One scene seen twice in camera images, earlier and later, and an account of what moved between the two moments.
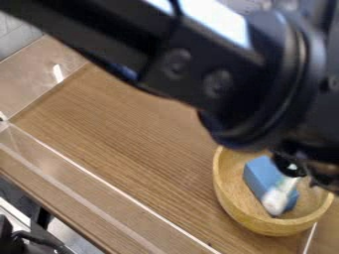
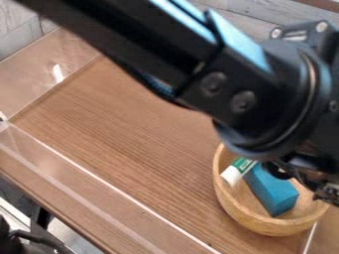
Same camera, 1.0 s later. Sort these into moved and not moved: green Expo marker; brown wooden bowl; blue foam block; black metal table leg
Moved: green Expo marker
Not moved: black metal table leg; blue foam block; brown wooden bowl
